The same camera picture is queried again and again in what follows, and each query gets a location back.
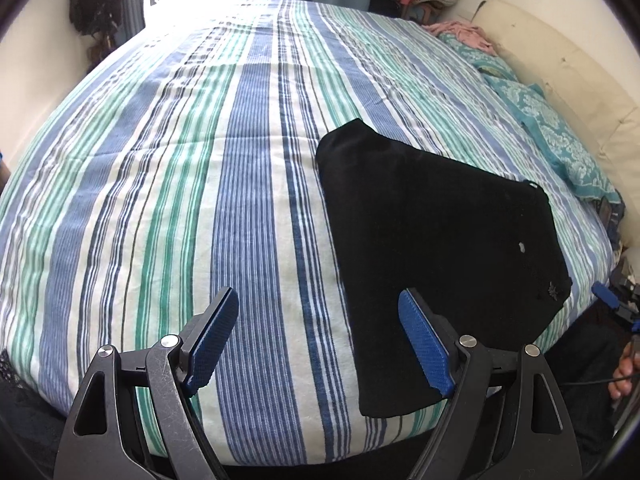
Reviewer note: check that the dark hanging bags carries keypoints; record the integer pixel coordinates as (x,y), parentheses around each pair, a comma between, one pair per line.
(95,5)

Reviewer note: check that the black pants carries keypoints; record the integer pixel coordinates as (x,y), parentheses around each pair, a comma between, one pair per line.
(425,220)

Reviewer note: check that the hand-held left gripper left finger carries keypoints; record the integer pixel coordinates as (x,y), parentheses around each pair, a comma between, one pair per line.
(210,345)

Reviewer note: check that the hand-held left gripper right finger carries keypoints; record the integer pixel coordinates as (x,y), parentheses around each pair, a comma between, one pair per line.
(425,345)

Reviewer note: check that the striped bed sheet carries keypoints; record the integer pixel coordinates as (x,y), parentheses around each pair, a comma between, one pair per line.
(175,185)

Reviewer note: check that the person's dark clothed leg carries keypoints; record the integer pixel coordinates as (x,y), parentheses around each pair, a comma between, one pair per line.
(585,385)

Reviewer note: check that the pink cloth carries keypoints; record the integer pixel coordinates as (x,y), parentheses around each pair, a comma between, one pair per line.
(462,35)

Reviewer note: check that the teal patterned pillow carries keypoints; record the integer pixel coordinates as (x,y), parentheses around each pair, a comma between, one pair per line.
(560,140)
(492,65)

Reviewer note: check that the cream headboard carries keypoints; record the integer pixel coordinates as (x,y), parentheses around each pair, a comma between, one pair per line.
(575,85)

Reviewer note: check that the person's right hand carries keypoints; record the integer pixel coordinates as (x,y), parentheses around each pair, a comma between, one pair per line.
(627,370)

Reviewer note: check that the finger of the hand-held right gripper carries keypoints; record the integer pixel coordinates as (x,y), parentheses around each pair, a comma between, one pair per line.
(604,294)

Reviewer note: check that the dark patterned cloth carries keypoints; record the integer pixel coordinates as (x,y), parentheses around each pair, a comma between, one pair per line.
(25,410)

